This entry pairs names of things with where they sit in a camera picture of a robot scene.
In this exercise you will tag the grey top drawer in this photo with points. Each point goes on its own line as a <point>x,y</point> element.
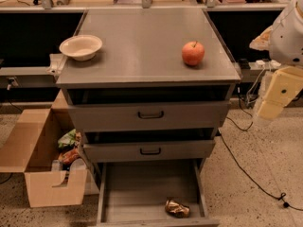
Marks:
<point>149,116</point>

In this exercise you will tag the grey drawer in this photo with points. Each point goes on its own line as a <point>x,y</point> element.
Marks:
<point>134,194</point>
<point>148,151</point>
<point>149,116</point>

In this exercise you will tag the white power strip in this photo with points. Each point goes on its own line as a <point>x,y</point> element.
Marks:
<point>275,64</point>

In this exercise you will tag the grey middle drawer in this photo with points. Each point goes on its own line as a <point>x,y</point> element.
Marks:
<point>148,151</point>

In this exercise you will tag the white device beside cabinet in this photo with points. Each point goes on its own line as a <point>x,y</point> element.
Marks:
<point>57,62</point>

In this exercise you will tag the green snack bag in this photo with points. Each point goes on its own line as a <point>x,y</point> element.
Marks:
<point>67,140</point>

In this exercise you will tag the red apple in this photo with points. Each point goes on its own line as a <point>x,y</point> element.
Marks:
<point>193,53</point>

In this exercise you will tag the white paper bowl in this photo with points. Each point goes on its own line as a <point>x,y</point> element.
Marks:
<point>81,47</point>

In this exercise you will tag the crushed orange soda can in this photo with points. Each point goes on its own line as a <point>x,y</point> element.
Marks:
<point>177,209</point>

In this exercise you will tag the orange snack bag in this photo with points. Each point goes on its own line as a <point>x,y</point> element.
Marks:
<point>67,157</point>

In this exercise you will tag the open cardboard box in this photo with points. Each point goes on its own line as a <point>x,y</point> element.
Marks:
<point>32,147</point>

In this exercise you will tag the grey drawer cabinet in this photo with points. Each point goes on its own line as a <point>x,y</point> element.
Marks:
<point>141,62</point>

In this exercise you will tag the grey bottom drawer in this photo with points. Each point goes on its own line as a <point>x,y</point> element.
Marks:
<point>134,194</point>

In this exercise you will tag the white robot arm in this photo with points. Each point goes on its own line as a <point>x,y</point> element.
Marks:
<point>284,42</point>

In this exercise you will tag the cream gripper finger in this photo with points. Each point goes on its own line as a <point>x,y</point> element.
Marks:
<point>263,41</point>
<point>276,91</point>

